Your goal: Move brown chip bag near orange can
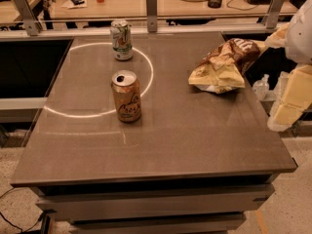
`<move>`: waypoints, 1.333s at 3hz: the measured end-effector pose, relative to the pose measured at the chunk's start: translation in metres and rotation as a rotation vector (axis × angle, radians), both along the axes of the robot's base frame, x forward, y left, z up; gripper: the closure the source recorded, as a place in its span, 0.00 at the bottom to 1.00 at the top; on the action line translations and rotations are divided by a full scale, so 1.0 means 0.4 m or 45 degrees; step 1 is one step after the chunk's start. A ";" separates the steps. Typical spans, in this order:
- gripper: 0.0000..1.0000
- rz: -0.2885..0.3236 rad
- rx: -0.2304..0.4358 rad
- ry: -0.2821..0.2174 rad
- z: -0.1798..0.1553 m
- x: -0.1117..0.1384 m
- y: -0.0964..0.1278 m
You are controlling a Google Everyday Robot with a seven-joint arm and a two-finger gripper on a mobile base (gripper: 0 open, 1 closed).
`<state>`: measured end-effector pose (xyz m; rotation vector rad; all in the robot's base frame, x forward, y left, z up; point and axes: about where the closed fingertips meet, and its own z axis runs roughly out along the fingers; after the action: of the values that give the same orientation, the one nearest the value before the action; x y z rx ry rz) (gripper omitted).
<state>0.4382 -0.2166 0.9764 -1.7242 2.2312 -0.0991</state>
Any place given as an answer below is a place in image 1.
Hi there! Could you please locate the metal rail bracket right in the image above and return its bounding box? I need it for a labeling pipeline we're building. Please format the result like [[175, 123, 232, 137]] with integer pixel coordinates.
[[262, 0, 286, 29]]

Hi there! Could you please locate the black floor cable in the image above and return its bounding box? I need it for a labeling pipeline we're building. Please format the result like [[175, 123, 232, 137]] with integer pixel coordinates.
[[0, 187, 45, 234]]

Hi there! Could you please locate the lower cabinet drawer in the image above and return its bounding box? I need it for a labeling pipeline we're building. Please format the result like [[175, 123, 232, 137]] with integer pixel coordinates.
[[69, 213, 246, 234]]

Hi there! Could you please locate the cabinet drawer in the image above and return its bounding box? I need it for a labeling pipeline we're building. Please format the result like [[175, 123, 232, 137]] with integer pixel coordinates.
[[69, 213, 246, 234], [37, 184, 275, 222]]

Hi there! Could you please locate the clear sanitizer bottle left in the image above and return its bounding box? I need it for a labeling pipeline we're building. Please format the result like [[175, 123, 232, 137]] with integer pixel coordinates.
[[253, 74, 269, 100]]

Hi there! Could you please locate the upper cabinet drawer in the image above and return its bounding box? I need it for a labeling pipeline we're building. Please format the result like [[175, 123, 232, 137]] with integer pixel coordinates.
[[37, 184, 275, 222]]

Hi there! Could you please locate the orange LaCroix can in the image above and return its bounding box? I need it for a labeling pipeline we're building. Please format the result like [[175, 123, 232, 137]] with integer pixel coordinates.
[[111, 70, 141, 123]]

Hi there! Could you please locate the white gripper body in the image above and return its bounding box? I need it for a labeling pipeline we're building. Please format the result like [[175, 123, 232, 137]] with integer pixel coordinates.
[[285, 0, 312, 64]]

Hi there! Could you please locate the metal rail bracket left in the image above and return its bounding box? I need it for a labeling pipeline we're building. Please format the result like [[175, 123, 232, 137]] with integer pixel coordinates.
[[13, 0, 42, 36]]

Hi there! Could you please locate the brown chip bag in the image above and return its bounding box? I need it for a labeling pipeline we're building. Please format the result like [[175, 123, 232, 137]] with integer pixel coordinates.
[[188, 38, 263, 94]]

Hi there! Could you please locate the background wooden desk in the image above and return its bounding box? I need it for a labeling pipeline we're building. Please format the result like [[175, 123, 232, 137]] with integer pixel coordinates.
[[48, 0, 298, 20]]

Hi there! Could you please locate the white green soda can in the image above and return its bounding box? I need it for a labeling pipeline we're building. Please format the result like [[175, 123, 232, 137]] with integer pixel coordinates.
[[110, 19, 133, 60]]

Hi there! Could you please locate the metal rail bracket middle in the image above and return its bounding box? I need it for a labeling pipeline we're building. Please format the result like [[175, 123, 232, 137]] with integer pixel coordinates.
[[146, 0, 157, 33]]

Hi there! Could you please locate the black mesh pen cup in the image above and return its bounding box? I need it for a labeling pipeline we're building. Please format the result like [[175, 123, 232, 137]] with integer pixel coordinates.
[[208, 0, 222, 9]]

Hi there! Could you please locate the metal rail bracket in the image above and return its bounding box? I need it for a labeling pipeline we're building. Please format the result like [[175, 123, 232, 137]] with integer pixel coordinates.
[[146, 0, 157, 33], [13, 0, 42, 36], [262, 0, 286, 29]]

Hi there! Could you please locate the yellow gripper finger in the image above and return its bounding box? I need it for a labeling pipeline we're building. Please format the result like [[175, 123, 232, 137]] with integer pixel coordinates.
[[258, 23, 290, 50], [267, 64, 312, 132]]

